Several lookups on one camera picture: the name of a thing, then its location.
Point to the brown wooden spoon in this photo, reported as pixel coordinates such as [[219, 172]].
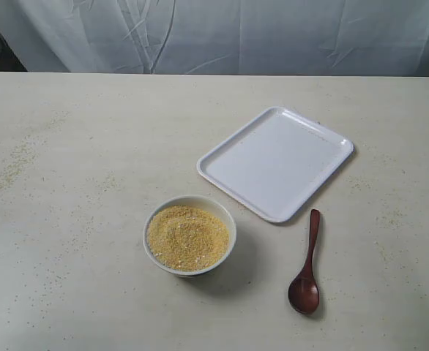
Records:
[[303, 294]]

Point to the yellow millet grains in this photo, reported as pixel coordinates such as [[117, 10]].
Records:
[[186, 238]]

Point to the white rectangular plastic tray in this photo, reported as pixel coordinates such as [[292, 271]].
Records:
[[275, 163]]

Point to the white ceramic bowl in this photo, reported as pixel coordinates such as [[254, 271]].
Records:
[[203, 203]]

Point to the white backdrop cloth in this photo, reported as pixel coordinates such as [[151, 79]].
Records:
[[377, 38]]

